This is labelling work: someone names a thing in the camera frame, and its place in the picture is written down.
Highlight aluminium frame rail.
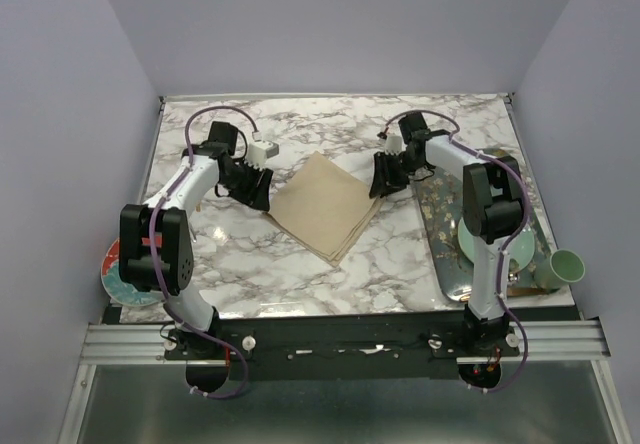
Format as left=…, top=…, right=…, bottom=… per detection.
left=80, top=320, right=611, bottom=365

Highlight mint green plate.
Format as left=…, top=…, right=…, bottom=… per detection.
left=457, top=218, right=536, bottom=272

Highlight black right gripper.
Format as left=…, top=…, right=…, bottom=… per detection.
left=367, top=151, right=423, bottom=199

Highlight beige linen napkin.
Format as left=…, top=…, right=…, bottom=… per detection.
left=269, top=152, right=383, bottom=267

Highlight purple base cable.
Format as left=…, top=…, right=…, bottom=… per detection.
left=467, top=308, right=531, bottom=396
left=179, top=333, right=254, bottom=400

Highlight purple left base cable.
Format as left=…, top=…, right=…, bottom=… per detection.
left=179, top=333, right=254, bottom=400

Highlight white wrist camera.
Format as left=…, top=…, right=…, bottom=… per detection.
left=245, top=140, right=279, bottom=169
left=384, top=135, right=404, bottom=156

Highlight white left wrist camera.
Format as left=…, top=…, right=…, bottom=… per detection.
left=245, top=140, right=279, bottom=169

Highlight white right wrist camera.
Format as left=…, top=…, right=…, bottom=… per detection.
left=384, top=135, right=404, bottom=156

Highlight mint green cup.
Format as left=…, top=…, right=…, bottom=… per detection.
left=533, top=249, right=586, bottom=290

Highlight red and blue round plate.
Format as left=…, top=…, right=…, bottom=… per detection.
left=100, top=239, right=162, bottom=308

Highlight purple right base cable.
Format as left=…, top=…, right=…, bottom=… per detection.
left=467, top=308, right=531, bottom=396

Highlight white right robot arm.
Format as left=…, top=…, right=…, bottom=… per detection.
left=369, top=110, right=531, bottom=356

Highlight floral teal serving tray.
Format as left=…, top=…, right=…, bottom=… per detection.
left=413, top=168, right=559, bottom=303

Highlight black mounting base plate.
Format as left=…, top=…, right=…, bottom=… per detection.
left=166, top=311, right=519, bottom=391

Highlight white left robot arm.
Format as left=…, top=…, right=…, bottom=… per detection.
left=118, top=121, right=279, bottom=359

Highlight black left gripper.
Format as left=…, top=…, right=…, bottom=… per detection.
left=220, top=157, right=274, bottom=212

